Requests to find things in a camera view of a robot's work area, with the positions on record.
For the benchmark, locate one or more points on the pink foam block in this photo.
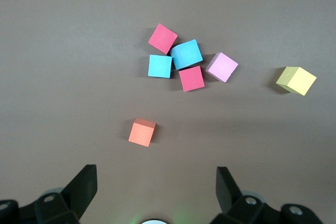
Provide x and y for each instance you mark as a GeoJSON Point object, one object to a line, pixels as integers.
{"type": "Point", "coordinates": [222, 67]}

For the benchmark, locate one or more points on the yellow foam block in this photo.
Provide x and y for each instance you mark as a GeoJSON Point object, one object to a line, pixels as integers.
{"type": "Point", "coordinates": [298, 81]}

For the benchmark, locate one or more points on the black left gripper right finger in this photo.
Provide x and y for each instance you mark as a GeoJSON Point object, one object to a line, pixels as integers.
{"type": "Point", "coordinates": [227, 190]}

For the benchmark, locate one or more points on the red foam block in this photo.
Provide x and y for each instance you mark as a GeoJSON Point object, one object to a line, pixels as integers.
{"type": "Point", "coordinates": [162, 39]}
{"type": "Point", "coordinates": [191, 78]}

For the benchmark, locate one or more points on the light blue foam block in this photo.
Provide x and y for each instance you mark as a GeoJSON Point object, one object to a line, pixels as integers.
{"type": "Point", "coordinates": [159, 66]}

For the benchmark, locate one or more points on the orange foam block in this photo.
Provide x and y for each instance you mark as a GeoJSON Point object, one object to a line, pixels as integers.
{"type": "Point", "coordinates": [141, 133]}

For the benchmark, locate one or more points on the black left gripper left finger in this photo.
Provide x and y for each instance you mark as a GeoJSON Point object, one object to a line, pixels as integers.
{"type": "Point", "coordinates": [84, 187]}

